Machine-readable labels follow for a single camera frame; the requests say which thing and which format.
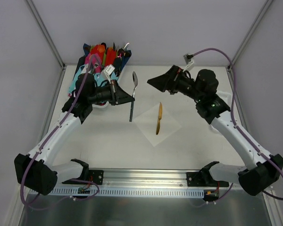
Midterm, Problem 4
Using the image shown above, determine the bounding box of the silver spoon teal handle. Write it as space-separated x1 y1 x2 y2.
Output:
129 71 138 122

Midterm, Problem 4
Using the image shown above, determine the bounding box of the gold knife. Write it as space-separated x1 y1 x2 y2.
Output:
156 102 163 135

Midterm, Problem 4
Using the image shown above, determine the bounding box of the white paper napkin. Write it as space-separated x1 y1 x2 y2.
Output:
133 102 182 147

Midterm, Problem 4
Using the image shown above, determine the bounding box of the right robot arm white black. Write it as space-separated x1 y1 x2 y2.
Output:
147 65 283 196

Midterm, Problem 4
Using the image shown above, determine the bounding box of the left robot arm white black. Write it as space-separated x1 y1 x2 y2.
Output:
14 73 135 195

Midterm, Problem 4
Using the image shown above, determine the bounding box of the white tray of rolled napkins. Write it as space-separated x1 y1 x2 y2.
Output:
68 42 132 97

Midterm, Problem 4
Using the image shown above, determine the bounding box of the white perforated utensil tray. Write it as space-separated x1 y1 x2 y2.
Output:
211 92 231 134

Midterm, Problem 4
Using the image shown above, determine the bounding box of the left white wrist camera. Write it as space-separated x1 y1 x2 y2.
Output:
101 64 115 81

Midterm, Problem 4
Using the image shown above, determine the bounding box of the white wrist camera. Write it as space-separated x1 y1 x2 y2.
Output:
101 64 115 81
183 53 194 71

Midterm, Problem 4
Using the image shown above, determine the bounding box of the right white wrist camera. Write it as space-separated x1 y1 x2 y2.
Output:
183 53 194 71

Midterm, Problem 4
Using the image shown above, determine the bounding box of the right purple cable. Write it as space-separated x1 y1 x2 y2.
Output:
185 48 283 201

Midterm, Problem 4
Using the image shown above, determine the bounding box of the purple cable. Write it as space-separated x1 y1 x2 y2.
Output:
20 54 99 210
185 48 283 201

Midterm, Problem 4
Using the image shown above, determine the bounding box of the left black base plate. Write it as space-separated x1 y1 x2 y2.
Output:
62 169 104 185

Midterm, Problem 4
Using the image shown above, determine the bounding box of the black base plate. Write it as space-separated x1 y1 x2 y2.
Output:
186 171 229 187
62 169 104 185

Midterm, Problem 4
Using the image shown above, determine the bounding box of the aluminium mounting rail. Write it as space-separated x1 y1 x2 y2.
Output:
20 167 273 190

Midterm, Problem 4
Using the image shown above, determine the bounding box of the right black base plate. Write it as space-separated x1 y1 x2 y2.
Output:
186 171 229 187

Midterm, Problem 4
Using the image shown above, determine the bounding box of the white slotted cable duct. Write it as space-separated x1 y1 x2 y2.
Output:
50 186 205 199

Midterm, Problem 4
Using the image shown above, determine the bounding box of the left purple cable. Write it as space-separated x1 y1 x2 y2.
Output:
20 54 99 210

